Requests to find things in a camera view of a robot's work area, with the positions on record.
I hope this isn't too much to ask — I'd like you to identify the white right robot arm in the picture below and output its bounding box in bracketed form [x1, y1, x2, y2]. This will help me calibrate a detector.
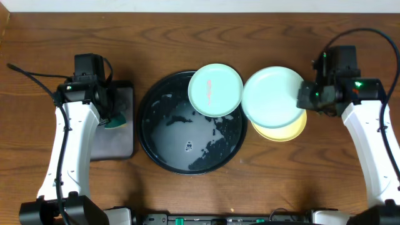
[297, 79, 399, 224]

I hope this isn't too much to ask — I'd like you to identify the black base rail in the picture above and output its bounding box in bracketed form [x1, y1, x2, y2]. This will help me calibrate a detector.
[137, 208, 312, 225]

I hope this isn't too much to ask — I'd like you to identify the mint green front plate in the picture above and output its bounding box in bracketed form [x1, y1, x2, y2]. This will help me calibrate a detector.
[241, 66, 305, 129]

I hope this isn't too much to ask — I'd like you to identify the black round tray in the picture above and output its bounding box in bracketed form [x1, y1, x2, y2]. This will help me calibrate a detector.
[137, 71, 248, 175]

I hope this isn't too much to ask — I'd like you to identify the mint green plate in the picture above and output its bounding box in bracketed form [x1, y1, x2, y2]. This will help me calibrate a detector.
[187, 63, 243, 118]
[241, 66, 305, 129]

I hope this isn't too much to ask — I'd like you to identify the green yellow sponge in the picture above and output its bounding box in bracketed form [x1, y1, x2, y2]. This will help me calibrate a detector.
[104, 112, 127, 129]

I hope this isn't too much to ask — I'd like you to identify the black rectangular tray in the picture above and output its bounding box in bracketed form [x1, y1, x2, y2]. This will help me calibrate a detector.
[91, 81, 135, 161]

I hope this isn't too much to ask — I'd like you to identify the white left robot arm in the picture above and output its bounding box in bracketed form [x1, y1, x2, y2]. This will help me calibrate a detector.
[19, 81, 135, 224]

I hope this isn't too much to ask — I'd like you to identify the yellow plate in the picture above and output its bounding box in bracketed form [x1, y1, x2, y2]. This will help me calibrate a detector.
[251, 111, 307, 142]

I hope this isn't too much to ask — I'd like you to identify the mint green rear plate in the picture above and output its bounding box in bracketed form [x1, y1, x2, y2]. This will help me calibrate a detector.
[187, 63, 243, 118]

